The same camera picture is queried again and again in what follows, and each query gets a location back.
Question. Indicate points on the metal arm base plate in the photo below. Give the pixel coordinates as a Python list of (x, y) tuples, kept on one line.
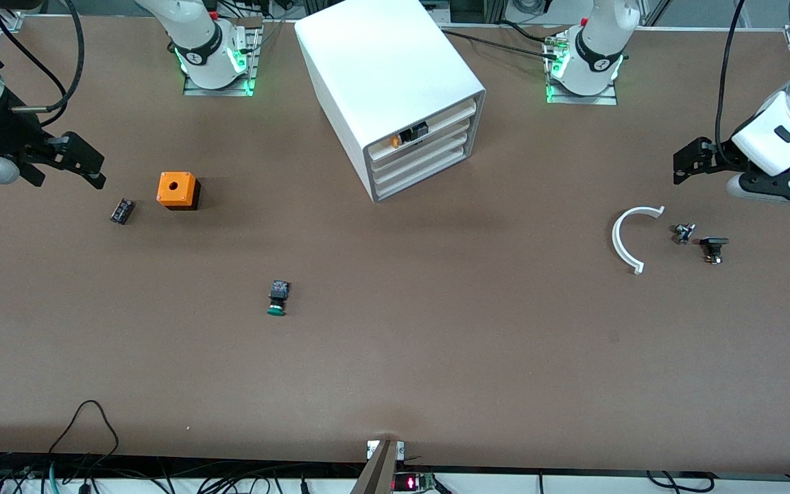
[(196, 90), (601, 100)]

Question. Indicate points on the white plastic drawer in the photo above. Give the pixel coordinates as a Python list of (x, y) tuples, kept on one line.
[(436, 140), (429, 158), (422, 175), (450, 120)]

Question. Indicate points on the white drawer cabinet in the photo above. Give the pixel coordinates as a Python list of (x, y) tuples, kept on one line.
[(381, 62)]

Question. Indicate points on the circuit board with red light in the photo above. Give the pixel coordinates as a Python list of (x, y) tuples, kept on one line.
[(409, 483)]

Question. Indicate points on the small black contact block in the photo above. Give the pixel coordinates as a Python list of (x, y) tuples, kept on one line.
[(123, 211)]

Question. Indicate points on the small metal fitting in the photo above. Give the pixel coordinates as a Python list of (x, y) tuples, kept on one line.
[(684, 233)]

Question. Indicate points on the metal pole bracket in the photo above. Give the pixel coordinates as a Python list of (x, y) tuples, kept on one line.
[(370, 449)]

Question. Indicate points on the white curved plastic part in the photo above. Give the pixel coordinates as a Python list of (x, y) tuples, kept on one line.
[(616, 240)]

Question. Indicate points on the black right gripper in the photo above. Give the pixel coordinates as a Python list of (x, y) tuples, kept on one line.
[(4, 132)]

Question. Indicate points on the green push button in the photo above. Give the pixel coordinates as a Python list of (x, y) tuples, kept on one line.
[(278, 295)]

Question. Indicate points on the orange push button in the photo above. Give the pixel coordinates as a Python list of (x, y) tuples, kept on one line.
[(412, 134)]

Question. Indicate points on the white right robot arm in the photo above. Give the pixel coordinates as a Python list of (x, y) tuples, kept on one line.
[(206, 41)]

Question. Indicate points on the small black fitting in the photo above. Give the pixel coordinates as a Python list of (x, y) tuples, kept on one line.
[(714, 242)]

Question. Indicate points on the orange box with hole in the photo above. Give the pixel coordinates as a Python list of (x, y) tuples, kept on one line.
[(175, 186)]

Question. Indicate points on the aluminium camera pole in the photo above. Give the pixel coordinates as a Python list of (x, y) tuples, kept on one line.
[(376, 473)]

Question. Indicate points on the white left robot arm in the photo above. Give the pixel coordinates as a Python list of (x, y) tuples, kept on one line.
[(601, 41)]

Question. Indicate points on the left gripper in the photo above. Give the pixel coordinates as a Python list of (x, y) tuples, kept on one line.
[(722, 156)]

